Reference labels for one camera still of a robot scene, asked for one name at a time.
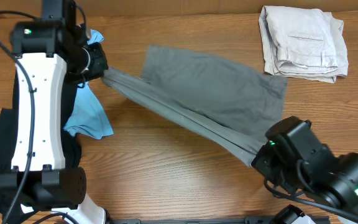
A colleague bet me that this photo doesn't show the grey shorts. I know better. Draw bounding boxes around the grey shorts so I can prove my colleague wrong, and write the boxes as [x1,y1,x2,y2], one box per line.
[102,45,288,166]

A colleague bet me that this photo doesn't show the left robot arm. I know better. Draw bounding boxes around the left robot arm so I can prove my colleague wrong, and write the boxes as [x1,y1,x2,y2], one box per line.
[0,1,109,223]

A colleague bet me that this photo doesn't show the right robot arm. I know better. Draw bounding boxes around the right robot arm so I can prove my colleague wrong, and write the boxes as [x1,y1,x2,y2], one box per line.
[252,116,358,223]

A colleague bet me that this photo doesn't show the light blue shirt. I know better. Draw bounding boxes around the light blue shirt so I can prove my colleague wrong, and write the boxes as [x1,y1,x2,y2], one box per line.
[62,29,114,141]

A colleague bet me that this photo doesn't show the black garment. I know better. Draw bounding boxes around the black garment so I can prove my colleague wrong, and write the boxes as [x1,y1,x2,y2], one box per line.
[0,77,81,223]

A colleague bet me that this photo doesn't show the folded beige pants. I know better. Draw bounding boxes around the folded beige pants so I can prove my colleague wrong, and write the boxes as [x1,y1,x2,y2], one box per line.
[259,6,349,83]

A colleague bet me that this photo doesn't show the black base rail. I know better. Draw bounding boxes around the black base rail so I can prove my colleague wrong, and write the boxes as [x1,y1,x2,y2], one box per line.
[111,216,273,224]

